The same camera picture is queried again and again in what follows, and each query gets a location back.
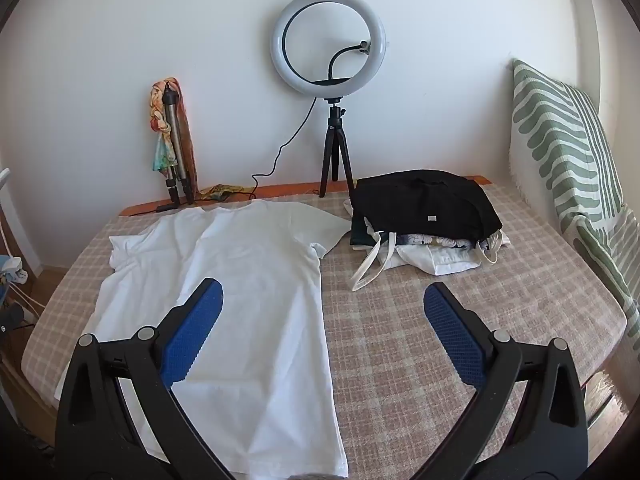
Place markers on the small black tripod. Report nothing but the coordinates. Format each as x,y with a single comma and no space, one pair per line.
336,130

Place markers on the silver camera tripod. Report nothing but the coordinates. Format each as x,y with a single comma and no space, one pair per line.
176,135

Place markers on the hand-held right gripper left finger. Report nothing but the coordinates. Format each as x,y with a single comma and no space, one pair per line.
192,332

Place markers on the black folded garment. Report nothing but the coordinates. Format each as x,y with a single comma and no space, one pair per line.
425,200

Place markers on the patterned folded garment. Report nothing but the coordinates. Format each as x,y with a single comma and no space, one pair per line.
435,241

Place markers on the green striped white cover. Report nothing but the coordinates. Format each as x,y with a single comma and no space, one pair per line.
550,130

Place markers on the white power strip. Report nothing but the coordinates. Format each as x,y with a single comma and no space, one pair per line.
14,270

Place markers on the colourful patterned scarf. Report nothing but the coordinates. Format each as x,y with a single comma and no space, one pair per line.
188,130

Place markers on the beige checked blanket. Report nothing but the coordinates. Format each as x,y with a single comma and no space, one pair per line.
525,300

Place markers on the black gooseneck phone holder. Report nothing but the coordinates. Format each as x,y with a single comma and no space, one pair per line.
332,62

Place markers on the white canvas tote bag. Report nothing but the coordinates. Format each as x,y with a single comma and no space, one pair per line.
440,262

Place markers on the dark green folded garment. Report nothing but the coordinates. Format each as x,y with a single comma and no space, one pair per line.
361,237

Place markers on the white t-shirt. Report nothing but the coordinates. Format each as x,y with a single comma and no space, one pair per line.
260,300

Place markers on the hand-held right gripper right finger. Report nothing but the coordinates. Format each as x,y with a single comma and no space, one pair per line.
456,337

